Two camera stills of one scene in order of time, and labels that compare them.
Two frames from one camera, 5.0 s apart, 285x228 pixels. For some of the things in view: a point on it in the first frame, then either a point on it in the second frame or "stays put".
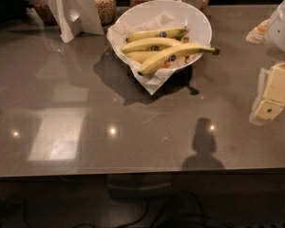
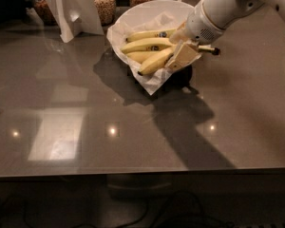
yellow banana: [172, 52] stays put
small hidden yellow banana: [142, 56] stays put
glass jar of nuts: [105, 3] stays put
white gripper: [281, 32] to [198, 25]
